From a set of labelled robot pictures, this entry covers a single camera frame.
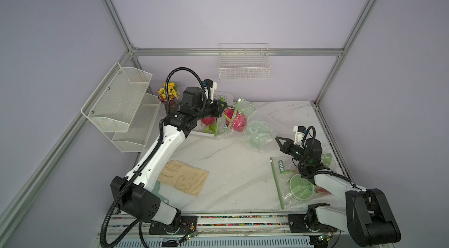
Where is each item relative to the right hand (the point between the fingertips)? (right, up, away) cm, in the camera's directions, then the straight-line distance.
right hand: (276, 140), depth 86 cm
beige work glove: (-44, -20, 0) cm, 49 cm away
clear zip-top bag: (-10, +4, +1) cm, 11 cm away
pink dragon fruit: (-35, +8, +15) cm, 39 cm away
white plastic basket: (-26, +24, +28) cm, 45 cm away
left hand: (-26, +16, -13) cm, 33 cm away
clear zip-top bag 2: (+6, -22, -7) cm, 24 cm away
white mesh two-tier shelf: (-73, +15, -9) cm, 75 cm away
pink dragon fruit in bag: (-22, +11, -16) cm, 29 cm away
